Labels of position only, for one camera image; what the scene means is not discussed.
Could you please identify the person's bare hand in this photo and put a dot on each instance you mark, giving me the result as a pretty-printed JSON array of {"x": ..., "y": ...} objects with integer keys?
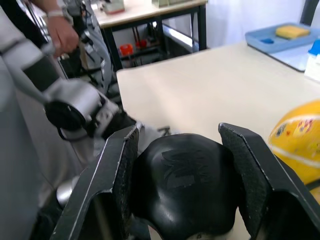
[{"x": 62, "y": 35}]

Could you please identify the yellow sponge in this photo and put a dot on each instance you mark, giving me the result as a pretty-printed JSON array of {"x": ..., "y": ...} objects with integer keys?
[{"x": 291, "y": 31}]

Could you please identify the grey robot torso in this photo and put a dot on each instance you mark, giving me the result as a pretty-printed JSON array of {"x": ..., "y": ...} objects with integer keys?
[{"x": 20, "y": 162}]

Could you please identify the white table black frame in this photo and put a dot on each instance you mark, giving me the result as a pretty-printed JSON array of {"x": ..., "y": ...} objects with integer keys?
[{"x": 140, "y": 13}]

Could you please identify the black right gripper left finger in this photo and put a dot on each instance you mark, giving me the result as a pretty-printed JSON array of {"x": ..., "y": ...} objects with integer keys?
[{"x": 100, "y": 175}]

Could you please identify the black slanted frame pole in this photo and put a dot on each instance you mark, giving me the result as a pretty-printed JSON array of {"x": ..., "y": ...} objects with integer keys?
[{"x": 307, "y": 11}]

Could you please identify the orange round item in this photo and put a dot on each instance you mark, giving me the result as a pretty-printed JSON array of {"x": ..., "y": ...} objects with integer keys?
[{"x": 126, "y": 50}]

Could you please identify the white flat board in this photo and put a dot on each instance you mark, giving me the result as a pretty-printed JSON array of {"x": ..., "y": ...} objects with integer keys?
[{"x": 290, "y": 58}]

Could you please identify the blue and white plastic case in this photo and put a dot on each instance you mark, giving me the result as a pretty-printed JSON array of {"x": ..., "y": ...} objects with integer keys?
[{"x": 313, "y": 65}]

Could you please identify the blue plastic tray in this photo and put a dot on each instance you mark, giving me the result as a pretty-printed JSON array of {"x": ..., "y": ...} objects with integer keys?
[{"x": 255, "y": 37}]

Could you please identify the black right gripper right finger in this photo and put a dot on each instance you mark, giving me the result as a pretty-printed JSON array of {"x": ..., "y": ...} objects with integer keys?
[{"x": 270, "y": 190}]

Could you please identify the small blue block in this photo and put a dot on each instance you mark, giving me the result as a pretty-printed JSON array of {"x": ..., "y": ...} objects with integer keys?
[{"x": 267, "y": 40}]

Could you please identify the yellow printed ball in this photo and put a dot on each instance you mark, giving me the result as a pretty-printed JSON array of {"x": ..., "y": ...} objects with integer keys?
[{"x": 297, "y": 140}]

